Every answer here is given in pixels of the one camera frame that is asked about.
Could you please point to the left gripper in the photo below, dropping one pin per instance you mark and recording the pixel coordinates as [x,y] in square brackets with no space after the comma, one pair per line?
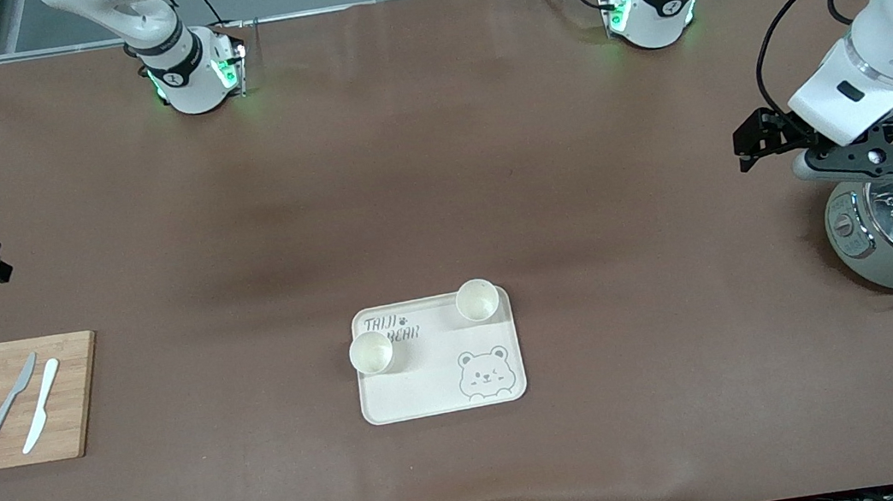
[776,130]

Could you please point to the white plastic cup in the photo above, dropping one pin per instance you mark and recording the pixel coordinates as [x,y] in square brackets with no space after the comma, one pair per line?
[477,302]
[370,355]

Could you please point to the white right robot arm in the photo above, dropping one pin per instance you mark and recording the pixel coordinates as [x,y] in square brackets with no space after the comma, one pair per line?
[188,86]

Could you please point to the cream bear print tray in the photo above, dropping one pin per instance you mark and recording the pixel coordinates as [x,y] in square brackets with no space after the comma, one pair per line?
[430,390]

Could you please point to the grey plastic knife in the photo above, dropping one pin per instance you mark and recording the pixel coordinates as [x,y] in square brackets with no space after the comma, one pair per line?
[9,399]

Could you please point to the white plastic knife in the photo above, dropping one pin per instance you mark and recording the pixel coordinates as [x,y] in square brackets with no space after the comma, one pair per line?
[40,406]

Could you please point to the bamboo cutting board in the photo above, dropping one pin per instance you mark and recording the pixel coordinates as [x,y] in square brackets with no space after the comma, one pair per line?
[80,419]

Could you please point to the brown table cover mat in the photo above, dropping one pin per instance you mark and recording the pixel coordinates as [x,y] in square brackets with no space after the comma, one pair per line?
[694,425]

